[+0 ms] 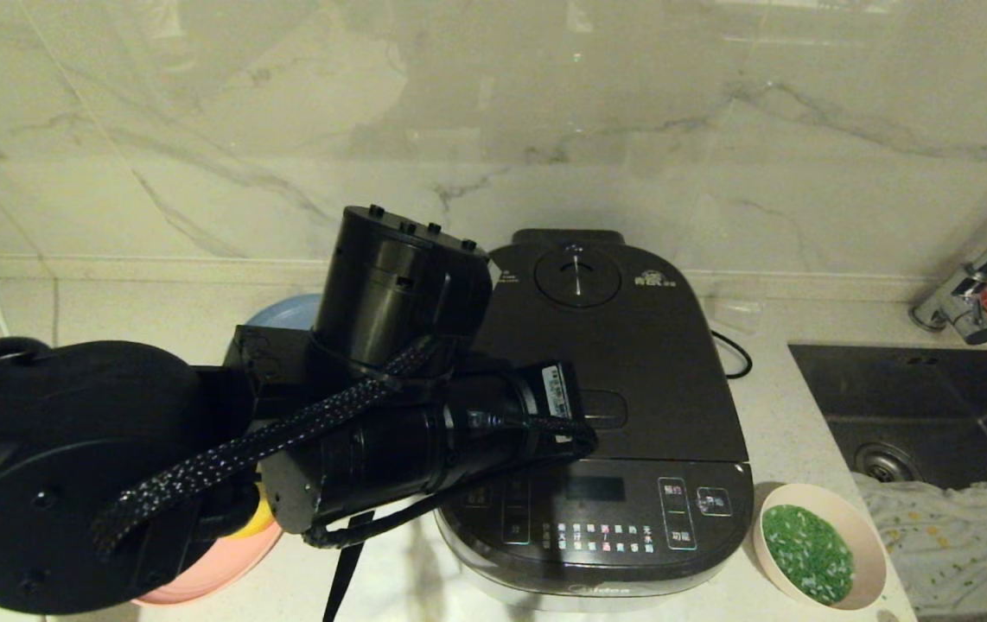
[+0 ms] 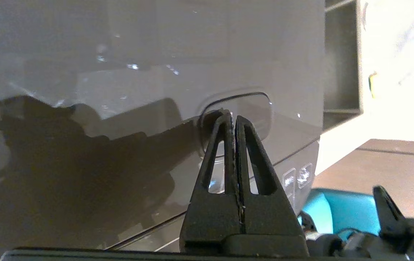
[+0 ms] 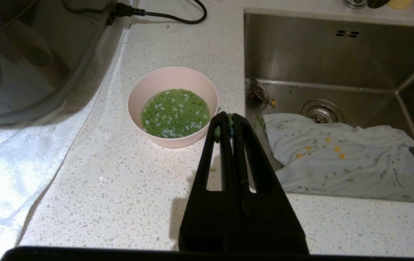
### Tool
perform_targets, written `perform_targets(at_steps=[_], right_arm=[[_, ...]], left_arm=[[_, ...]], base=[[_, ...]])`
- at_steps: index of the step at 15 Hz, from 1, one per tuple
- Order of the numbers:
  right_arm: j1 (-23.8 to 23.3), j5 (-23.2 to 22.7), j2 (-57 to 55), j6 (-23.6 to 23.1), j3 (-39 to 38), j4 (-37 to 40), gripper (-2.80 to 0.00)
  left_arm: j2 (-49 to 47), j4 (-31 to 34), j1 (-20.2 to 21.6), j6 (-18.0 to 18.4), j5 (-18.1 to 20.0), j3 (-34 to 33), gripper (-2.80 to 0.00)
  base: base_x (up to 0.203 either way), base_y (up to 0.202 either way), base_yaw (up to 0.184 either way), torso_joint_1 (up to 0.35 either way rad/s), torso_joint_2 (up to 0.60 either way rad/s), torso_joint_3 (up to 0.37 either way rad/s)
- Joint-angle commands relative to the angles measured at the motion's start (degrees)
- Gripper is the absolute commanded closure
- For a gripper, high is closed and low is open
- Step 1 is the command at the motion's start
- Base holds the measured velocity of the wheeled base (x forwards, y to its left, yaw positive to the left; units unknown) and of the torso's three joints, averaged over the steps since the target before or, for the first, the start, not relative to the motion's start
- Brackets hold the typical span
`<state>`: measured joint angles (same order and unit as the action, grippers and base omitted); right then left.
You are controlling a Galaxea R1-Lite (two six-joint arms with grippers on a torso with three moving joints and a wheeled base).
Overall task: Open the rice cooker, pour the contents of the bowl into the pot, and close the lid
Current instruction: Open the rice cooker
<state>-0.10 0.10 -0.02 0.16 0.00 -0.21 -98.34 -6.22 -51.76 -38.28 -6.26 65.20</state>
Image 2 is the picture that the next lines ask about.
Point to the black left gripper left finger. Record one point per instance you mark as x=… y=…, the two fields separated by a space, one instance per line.
x=210 y=217

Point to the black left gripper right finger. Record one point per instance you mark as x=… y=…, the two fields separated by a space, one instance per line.
x=268 y=217

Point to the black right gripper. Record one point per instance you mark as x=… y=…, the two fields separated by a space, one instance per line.
x=410 y=239

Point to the black rice cooker lid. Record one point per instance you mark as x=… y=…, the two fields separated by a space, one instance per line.
x=120 y=54

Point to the black rice cooker body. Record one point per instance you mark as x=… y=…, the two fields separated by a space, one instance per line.
x=301 y=159

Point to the white shelf unit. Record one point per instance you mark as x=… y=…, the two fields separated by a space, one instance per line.
x=341 y=61

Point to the teal rounded seat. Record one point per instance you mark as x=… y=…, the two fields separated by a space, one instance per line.
x=348 y=210

